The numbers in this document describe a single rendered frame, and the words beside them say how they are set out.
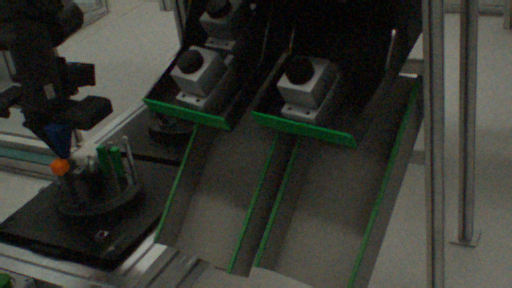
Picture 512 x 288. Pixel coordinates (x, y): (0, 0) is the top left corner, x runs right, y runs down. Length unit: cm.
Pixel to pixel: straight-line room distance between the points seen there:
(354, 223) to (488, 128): 63
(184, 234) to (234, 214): 8
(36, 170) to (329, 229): 68
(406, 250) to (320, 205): 27
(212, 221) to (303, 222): 13
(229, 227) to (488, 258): 41
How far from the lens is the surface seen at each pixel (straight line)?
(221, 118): 79
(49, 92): 101
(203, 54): 81
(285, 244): 90
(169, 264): 105
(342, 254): 86
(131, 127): 135
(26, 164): 140
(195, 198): 97
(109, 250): 104
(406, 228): 117
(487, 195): 125
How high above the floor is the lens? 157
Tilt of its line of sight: 29 degrees down
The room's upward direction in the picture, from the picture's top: 9 degrees counter-clockwise
